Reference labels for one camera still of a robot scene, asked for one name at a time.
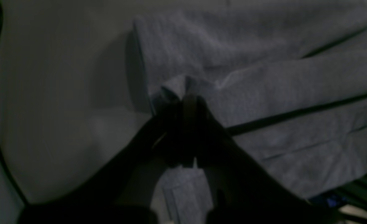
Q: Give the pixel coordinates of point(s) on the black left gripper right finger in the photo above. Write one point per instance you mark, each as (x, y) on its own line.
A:
(258, 198)

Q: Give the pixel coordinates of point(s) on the grey T-shirt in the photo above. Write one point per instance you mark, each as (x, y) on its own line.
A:
(287, 77)

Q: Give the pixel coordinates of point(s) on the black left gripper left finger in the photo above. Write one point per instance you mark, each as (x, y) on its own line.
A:
(93, 202)

